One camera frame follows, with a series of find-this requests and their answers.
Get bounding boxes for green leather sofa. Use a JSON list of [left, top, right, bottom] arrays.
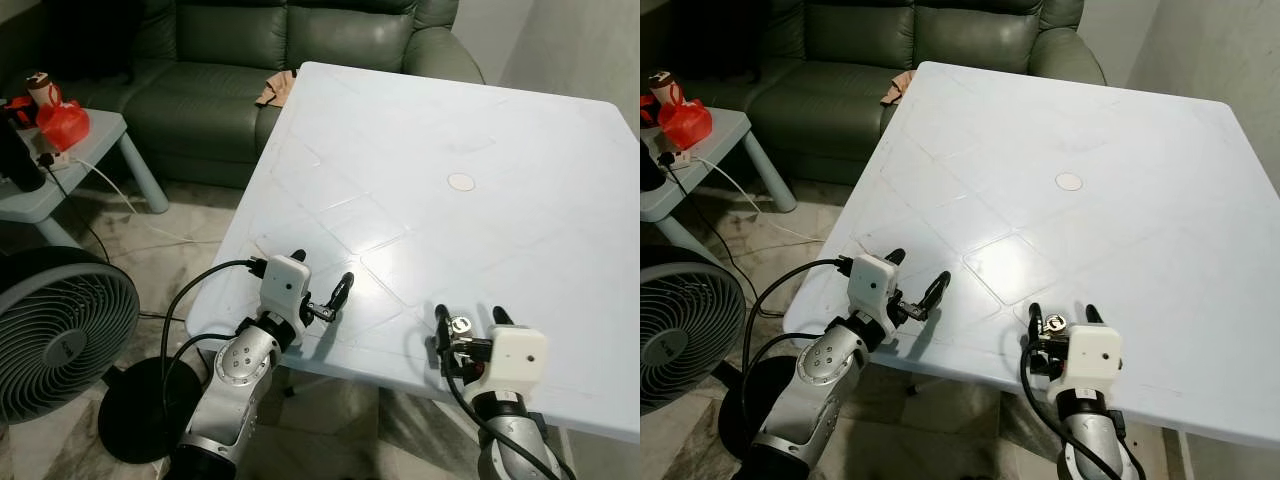
[[50, 0, 486, 189], [655, 0, 1107, 187]]

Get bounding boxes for beige crumpled cloth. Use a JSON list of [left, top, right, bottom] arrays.
[[880, 70, 917, 107], [255, 70, 300, 108]]

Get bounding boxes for black standing fan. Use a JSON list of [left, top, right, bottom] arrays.
[[0, 247, 202, 465], [640, 245, 802, 462]]

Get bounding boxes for white plastic folding table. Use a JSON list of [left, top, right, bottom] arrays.
[[781, 61, 1280, 452], [186, 62, 641, 444]]

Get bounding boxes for black bottle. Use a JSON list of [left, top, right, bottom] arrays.
[[0, 120, 47, 194], [640, 138, 667, 194]]

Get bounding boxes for light blue side table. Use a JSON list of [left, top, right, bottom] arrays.
[[640, 107, 799, 267], [0, 108, 170, 249]]

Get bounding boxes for red plastic bag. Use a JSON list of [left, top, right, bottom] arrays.
[[5, 94, 91, 152], [640, 94, 714, 152]]

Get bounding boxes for brown paper cup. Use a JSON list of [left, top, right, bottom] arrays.
[[648, 70, 682, 107], [25, 72, 63, 109]]

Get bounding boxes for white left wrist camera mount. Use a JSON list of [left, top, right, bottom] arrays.
[[847, 254, 900, 342], [260, 255, 312, 342]]

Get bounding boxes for thin white cable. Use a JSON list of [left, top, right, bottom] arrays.
[[68, 159, 227, 247], [698, 159, 827, 245]]

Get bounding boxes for black fan power cable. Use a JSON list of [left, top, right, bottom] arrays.
[[44, 165, 113, 265], [667, 165, 748, 278]]

